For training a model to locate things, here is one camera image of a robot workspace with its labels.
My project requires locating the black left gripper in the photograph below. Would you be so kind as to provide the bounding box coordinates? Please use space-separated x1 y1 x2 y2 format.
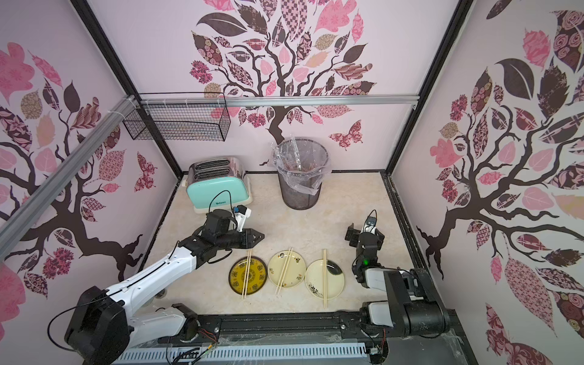
217 228 267 250

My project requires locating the disposable chopsticks red print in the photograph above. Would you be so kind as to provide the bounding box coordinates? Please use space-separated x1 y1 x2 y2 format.
322 249 328 309

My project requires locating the clear chopstick wrapper green tip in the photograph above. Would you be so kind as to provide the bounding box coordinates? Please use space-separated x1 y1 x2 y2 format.
289 136 302 171

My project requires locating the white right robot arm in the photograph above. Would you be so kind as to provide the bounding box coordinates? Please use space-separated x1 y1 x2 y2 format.
345 224 451 339

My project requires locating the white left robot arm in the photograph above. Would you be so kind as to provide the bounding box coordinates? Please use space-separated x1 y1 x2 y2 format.
64 205 265 364

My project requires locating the dark green yellow plate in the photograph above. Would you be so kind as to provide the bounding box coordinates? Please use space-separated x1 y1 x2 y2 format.
228 255 267 296

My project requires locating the cream middle plate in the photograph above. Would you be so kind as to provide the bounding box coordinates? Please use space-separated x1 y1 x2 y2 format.
268 250 307 288

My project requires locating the cream plate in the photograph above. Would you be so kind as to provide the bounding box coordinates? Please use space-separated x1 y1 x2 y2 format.
268 250 307 288
304 259 345 301

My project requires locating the cream right plate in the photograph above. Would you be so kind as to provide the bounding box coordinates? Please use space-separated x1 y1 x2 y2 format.
304 259 345 301

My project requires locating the mint green toaster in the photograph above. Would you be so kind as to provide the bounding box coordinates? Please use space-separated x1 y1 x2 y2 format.
186 157 252 214

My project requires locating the black mesh trash bin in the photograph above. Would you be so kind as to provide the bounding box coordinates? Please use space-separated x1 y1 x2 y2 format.
272 137 332 211

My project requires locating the clear plastic bin liner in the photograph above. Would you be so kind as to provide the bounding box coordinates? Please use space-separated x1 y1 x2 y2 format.
271 136 332 196

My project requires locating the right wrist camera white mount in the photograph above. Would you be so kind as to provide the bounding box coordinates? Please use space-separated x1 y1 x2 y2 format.
361 216 377 234

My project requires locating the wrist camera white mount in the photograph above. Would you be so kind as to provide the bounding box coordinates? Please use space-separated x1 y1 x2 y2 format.
233 205 252 232
361 216 377 234

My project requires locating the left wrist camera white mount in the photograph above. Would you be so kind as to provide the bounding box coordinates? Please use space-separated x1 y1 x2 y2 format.
233 205 252 232

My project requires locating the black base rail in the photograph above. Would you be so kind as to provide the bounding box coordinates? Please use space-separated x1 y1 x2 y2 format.
158 303 451 345

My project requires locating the white slotted cable duct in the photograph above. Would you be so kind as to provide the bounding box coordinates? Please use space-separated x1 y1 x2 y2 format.
114 343 369 364

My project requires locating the black wire wall basket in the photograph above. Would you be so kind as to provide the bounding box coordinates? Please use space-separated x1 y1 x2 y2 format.
123 91 231 141

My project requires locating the aluminium frame bar back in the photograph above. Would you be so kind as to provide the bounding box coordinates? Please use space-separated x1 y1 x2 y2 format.
140 94 420 107

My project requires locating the aluminium frame bar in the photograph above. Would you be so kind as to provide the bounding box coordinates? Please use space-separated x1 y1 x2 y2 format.
140 94 420 107
1 95 138 259

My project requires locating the aluminium frame bar left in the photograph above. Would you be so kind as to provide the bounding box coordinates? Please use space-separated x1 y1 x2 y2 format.
1 95 138 259

